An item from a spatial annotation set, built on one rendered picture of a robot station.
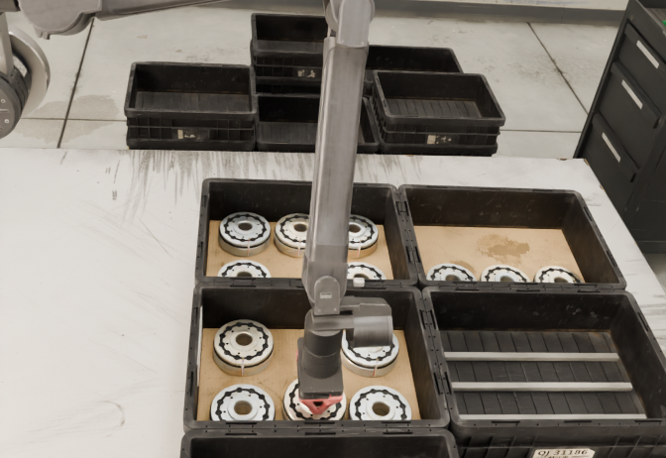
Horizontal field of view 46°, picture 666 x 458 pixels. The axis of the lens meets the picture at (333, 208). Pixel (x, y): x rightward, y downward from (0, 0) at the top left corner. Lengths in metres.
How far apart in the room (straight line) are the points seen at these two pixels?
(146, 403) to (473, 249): 0.73
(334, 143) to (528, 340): 0.63
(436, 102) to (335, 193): 1.76
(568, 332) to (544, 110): 2.46
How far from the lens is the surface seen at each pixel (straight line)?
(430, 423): 1.23
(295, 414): 1.30
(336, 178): 1.10
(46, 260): 1.80
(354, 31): 1.06
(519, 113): 3.87
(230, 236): 1.58
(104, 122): 3.49
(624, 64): 2.95
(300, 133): 2.76
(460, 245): 1.69
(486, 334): 1.52
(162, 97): 2.71
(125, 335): 1.62
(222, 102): 2.69
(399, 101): 2.80
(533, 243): 1.75
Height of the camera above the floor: 1.91
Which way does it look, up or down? 39 degrees down
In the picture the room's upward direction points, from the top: 7 degrees clockwise
